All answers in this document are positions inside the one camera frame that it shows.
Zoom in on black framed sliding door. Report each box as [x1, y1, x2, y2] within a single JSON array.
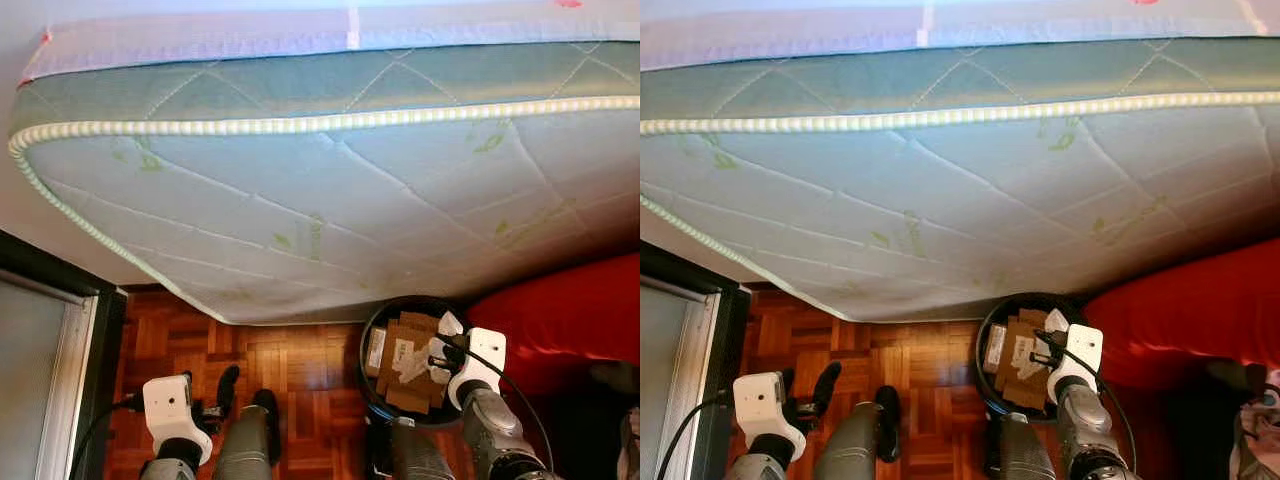
[[0, 230, 128, 480], [640, 243, 753, 480]]

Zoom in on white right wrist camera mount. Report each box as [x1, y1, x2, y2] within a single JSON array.
[[1047, 323, 1104, 404], [447, 327, 508, 411]]

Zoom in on brown cardboard scraps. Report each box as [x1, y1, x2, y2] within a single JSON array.
[[990, 308, 1066, 411], [372, 312, 451, 413]]

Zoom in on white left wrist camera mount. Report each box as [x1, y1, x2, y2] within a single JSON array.
[[142, 373, 214, 466], [733, 372, 807, 461]]

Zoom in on robot left leg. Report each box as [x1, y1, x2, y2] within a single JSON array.
[[812, 385, 903, 480], [213, 388, 284, 480]]

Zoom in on crumpled white tissue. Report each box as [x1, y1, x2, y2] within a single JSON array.
[[1012, 308, 1071, 381], [393, 310, 466, 387]]

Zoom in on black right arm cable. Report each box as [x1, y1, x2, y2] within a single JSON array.
[[440, 338, 556, 471], [1040, 333, 1138, 471]]

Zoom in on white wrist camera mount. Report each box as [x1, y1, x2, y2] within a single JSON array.
[[1047, 323, 1104, 404], [733, 372, 807, 461], [447, 327, 508, 411], [142, 373, 214, 466]]

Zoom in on black round waste bin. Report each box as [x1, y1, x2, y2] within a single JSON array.
[[358, 295, 481, 426], [975, 292, 1096, 421]]

